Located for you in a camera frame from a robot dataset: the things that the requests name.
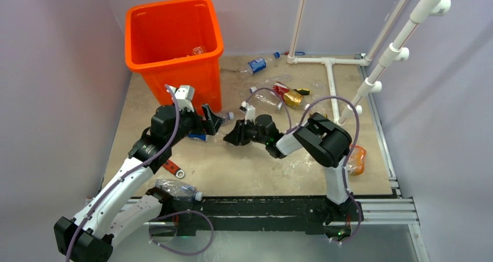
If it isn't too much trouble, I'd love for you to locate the Pepsi label clear bottle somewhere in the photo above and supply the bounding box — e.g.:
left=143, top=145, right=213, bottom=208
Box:
left=188, top=134, right=207, bottom=142

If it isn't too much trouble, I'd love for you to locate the red gold snack wrapper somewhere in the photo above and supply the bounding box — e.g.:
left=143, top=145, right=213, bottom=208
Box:
left=272, top=82, right=306, bottom=110

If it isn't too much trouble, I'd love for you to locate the aluminium frame rail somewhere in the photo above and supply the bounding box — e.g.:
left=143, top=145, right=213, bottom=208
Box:
left=356, top=176, right=430, bottom=261

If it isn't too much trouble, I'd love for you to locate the large clear bottle white cap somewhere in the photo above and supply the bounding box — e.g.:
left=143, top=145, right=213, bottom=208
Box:
left=249, top=86, right=283, bottom=113

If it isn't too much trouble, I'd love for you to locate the yellow black screwdriver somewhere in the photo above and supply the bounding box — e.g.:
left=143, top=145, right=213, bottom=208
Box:
left=295, top=89, right=310, bottom=96

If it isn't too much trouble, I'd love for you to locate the crushed bottle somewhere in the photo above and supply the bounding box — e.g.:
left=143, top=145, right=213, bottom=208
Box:
left=155, top=179, right=203, bottom=202

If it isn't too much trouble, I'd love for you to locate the red handle adjustable wrench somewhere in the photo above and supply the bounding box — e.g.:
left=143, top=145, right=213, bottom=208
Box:
left=162, top=160, right=185, bottom=179

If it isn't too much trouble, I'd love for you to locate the blue label bottle far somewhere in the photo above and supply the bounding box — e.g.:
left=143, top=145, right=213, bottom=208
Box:
left=237, top=52, right=281, bottom=75

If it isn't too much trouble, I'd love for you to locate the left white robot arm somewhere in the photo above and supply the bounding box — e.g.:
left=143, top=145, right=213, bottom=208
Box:
left=54, top=104, right=223, bottom=261

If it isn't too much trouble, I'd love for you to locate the orange plastic bin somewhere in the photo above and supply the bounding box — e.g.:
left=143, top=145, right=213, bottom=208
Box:
left=125, top=0, right=224, bottom=112

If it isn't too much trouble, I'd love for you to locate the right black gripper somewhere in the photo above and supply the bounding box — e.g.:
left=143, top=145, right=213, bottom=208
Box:
left=225, top=116, right=269, bottom=145

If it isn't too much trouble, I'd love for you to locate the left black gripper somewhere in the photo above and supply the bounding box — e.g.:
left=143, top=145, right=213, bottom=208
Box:
left=167, top=103, right=223, bottom=146

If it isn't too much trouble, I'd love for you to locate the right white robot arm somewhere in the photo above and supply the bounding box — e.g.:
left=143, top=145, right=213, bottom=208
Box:
left=223, top=113, right=352, bottom=220

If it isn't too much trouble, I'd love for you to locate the orange drink bottle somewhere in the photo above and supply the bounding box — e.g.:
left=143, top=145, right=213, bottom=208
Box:
left=346, top=145, right=367, bottom=176

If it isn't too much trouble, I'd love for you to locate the red cap small bottle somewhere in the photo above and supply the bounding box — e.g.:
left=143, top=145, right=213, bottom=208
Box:
left=192, top=46, right=207, bottom=56

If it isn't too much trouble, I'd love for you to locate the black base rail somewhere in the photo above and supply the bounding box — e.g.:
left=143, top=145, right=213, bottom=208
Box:
left=145, top=188, right=364, bottom=239

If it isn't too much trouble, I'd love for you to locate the small clear bottle white cap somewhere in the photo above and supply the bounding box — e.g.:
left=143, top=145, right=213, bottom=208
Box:
left=216, top=111, right=234, bottom=124

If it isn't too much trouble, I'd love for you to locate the white PVC pipe frame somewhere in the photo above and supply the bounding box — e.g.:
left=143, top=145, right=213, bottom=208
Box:
left=287, top=0, right=419, bottom=126

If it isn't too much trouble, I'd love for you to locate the white PVC diagonal pole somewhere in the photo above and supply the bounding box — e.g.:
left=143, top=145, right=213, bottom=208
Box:
left=337, top=0, right=451, bottom=125

